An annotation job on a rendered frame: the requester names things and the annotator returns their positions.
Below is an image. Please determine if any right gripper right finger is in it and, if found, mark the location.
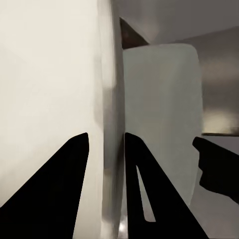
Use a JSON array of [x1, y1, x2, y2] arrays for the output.
[[125, 132, 209, 239]]

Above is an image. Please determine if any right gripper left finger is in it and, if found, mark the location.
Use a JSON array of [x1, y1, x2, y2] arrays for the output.
[[0, 132, 89, 239]]

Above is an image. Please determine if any bowl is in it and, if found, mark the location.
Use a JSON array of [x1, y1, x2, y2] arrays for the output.
[[0, 0, 125, 239]]

